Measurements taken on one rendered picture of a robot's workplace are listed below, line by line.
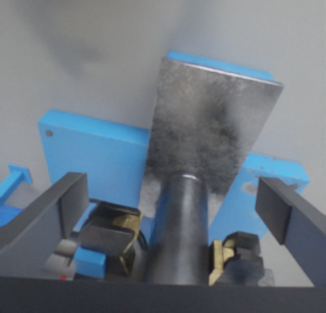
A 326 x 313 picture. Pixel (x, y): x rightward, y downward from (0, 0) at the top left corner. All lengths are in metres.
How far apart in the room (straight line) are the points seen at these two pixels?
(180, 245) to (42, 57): 0.90
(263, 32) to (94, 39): 0.61
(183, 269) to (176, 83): 0.58
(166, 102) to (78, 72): 0.42
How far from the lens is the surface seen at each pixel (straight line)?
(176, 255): 0.77
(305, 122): 1.11
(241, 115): 0.84
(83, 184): 0.16
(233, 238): 0.82
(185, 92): 0.79
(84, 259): 0.89
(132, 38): 0.93
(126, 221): 0.75
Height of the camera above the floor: 0.87
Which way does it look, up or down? 51 degrees down
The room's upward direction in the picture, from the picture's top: 167 degrees counter-clockwise
